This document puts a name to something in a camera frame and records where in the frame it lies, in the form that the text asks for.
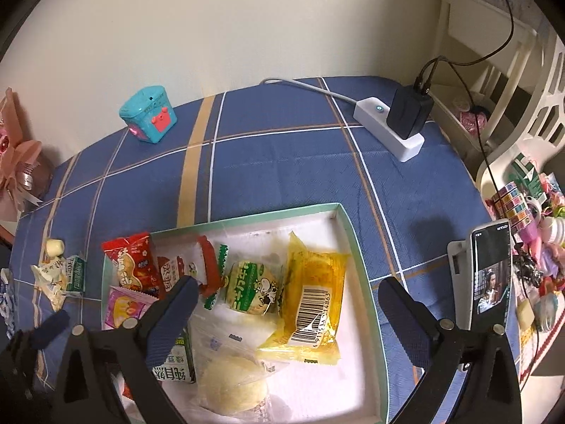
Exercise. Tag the green white cow snack packet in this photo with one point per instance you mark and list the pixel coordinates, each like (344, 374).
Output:
(251, 291)

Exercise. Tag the pink swiss roll packet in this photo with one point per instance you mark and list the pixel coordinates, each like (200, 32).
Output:
(123, 309)

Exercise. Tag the green white soy milk packet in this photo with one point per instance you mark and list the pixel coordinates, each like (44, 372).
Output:
(176, 369)

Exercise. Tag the white box with green rim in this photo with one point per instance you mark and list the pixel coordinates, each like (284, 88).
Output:
(353, 318)

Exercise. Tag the small green white carton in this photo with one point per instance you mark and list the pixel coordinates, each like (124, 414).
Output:
(76, 274)

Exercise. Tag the blue plaid tablecloth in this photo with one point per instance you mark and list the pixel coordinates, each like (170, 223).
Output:
(287, 163)

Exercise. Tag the pale marshmallow candy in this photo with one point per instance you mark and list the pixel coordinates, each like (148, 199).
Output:
(55, 247)

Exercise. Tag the crumpled white wrapper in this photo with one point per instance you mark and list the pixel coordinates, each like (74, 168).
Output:
(48, 282)

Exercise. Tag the stack of washi tape rolls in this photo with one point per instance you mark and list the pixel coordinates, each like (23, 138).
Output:
(512, 203)

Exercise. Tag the red candy packet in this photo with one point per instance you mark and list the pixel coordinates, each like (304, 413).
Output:
(130, 265)

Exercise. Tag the yellow barcode snack packet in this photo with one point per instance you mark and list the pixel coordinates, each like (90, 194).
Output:
(309, 282)

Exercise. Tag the brown-red milk biscuit packet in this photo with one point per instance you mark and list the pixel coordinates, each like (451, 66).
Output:
(176, 265)

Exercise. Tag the white plastic basket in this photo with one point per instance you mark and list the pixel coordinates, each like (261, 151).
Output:
(551, 119)

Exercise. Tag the pink flower bouquet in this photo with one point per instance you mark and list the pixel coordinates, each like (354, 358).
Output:
(22, 159)

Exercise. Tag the black smartphone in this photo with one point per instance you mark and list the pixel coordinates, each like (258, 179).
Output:
(490, 265)

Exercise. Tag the white phone stand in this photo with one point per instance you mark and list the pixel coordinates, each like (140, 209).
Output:
(459, 274)

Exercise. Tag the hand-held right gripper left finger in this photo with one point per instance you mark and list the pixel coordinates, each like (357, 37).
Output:
(172, 322)

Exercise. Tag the red patterned snack packet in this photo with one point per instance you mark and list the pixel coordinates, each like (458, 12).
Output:
(128, 391)

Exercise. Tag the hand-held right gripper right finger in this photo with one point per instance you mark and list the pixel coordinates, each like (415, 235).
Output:
(401, 318)

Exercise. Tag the clear packet with pale bun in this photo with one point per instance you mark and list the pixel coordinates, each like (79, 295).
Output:
(229, 384)

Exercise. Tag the teal toy box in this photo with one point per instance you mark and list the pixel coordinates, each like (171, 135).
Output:
(145, 115)

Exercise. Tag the pile of colourful trinkets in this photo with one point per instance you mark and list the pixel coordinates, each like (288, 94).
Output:
(551, 229)

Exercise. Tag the blue white crumpled packet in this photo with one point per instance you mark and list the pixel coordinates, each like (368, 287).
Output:
(5, 304)

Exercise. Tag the white power strip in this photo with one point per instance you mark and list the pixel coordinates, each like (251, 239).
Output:
(408, 148)

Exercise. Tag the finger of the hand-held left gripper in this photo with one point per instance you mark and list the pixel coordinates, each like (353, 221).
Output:
(50, 329)

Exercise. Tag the black charger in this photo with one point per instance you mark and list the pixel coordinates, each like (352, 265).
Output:
(406, 112)

